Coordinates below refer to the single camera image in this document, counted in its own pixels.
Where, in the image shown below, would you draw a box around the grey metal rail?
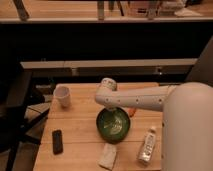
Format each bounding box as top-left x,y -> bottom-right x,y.
22,58 -> 197,77

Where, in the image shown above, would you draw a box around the clear plastic bottle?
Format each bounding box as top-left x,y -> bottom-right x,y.
138,126 -> 156,165

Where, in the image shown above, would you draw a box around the white paper cup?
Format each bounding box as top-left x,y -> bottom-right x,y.
53,86 -> 71,107

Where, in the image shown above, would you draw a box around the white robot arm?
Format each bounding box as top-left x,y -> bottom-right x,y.
95,78 -> 213,171

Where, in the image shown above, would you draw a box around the green ceramic bowl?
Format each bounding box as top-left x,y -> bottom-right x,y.
96,108 -> 131,144

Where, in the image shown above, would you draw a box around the white folded cloth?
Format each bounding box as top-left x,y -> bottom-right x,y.
98,143 -> 117,170

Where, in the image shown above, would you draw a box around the black chair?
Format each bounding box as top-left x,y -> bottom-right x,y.
0,71 -> 49,171

